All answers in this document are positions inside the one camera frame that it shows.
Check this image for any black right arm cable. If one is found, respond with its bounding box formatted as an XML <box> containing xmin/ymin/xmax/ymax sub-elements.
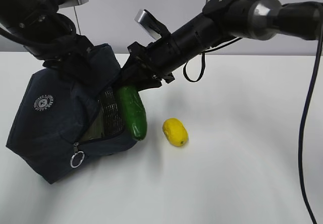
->
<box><xmin>298</xmin><ymin>19</ymin><xmax>323</xmax><ymax>224</ymax></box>

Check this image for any yellow lemon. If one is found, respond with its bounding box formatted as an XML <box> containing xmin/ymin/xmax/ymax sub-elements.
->
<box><xmin>162</xmin><ymin>118</ymin><xmax>189</xmax><ymax>147</ymax></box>

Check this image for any dark navy lunch bag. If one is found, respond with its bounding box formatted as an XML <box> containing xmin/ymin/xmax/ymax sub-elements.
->
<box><xmin>6</xmin><ymin>43</ymin><xmax>137</xmax><ymax>184</ymax></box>

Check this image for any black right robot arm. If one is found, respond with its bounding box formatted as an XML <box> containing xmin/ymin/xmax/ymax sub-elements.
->
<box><xmin>114</xmin><ymin>0</ymin><xmax>322</xmax><ymax>91</ymax></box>

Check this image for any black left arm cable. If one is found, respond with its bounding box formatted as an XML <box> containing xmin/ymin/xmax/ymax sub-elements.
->
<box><xmin>0</xmin><ymin>26</ymin><xmax>59</xmax><ymax>48</ymax></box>

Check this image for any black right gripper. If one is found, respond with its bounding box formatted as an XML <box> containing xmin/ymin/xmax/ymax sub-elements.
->
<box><xmin>112</xmin><ymin>31</ymin><xmax>209</xmax><ymax>92</ymax></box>

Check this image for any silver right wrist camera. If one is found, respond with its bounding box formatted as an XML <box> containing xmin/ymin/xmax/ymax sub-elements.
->
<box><xmin>134</xmin><ymin>9</ymin><xmax>170</xmax><ymax>40</ymax></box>

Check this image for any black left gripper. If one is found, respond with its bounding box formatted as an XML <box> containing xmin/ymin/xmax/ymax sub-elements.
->
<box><xmin>24</xmin><ymin>13</ymin><xmax>122</xmax><ymax>93</ymax></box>

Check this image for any metal zipper pull ring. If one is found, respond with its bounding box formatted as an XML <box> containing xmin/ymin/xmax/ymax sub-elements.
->
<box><xmin>70</xmin><ymin>151</ymin><xmax>85</xmax><ymax>169</ymax></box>

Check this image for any green cucumber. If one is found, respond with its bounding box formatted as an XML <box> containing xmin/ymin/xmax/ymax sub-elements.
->
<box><xmin>116</xmin><ymin>85</ymin><xmax>147</xmax><ymax>141</ymax></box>

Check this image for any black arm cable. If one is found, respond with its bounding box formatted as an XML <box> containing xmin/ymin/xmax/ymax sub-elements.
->
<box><xmin>298</xmin><ymin>19</ymin><xmax>323</xmax><ymax>224</ymax></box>
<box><xmin>0</xmin><ymin>26</ymin><xmax>59</xmax><ymax>48</ymax></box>

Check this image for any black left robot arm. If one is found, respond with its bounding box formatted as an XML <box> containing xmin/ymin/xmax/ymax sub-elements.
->
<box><xmin>1</xmin><ymin>0</ymin><xmax>120</xmax><ymax>92</ymax></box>

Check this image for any glass container green lid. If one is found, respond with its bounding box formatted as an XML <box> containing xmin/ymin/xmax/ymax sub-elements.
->
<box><xmin>80</xmin><ymin>108</ymin><xmax>105</xmax><ymax>142</ymax></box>

